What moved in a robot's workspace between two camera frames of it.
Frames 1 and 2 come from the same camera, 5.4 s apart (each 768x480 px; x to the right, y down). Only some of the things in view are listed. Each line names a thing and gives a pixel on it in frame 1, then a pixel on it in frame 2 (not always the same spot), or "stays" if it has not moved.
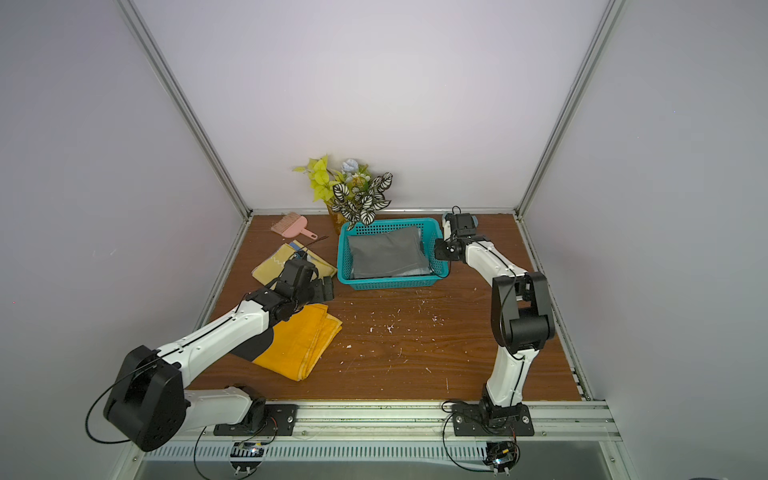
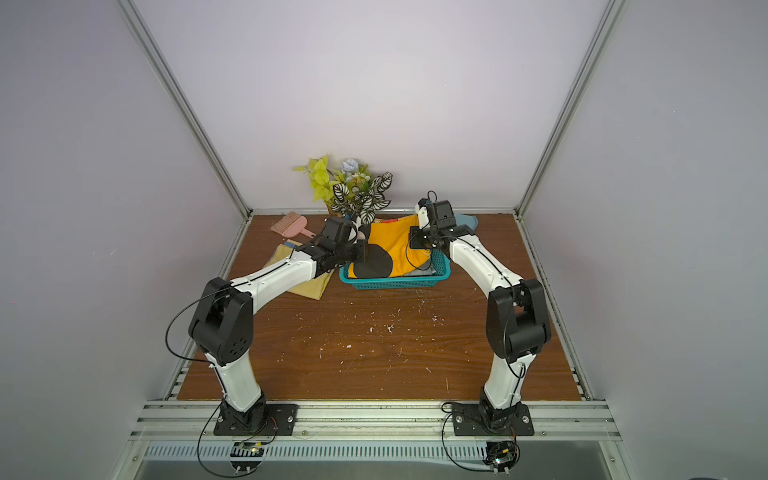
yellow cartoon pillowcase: x=292 y=347 to x=388 y=249
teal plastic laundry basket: x=431 y=230 stays
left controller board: x=245 y=457 stays
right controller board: x=502 y=456 stays
